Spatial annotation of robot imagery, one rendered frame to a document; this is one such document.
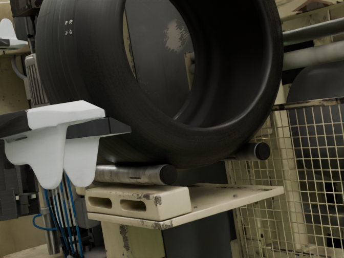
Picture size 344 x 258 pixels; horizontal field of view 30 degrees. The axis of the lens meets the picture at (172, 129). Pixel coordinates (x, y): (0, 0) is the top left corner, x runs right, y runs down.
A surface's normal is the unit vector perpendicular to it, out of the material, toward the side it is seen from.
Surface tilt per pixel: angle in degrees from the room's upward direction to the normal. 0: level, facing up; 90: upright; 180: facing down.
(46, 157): 84
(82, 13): 79
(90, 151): 87
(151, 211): 90
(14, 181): 82
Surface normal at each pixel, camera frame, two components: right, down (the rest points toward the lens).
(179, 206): 0.55, -0.05
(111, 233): -0.82, 0.16
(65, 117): -0.24, -0.04
